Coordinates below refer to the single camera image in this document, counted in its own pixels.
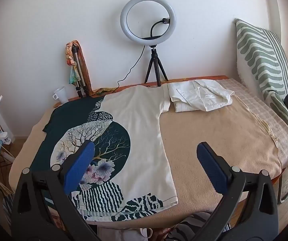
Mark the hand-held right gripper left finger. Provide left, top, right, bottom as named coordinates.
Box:
left=11, top=140, right=100, bottom=241

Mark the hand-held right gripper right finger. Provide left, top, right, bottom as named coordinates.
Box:
left=196, top=142, right=280, bottom=241

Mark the printed green and white T-shirt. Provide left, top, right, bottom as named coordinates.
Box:
left=42, top=85, right=179, bottom=223

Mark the striped clothing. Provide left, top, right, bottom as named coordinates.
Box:
left=169, top=211, right=232, bottom=241

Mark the folded white garment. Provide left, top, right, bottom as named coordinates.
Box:
left=168, top=80, right=235, bottom=112

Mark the white mug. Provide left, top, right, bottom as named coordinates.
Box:
left=52, top=87, right=69, bottom=105

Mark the orange wooden table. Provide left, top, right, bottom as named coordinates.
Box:
left=53, top=75, right=228, bottom=107

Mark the colourful orange scarf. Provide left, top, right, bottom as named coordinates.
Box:
left=64, top=40, right=114, bottom=97

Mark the folded grey tripod stand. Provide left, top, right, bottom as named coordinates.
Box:
left=71, top=44, right=89, bottom=98

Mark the black mini tripod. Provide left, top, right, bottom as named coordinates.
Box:
left=145, top=45, right=169, bottom=87

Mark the green striped pillow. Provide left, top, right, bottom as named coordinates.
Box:
left=235, top=18, right=288, bottom=143

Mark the black gooseneck phone holder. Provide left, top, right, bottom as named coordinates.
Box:
left=142, top=17, right=171, bottom=41

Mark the black ring light cable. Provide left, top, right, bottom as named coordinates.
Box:
left=101, top=46, right=146, bottom=96

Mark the white ring light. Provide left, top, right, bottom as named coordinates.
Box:
left=120, top=0, right=177, bottom=47

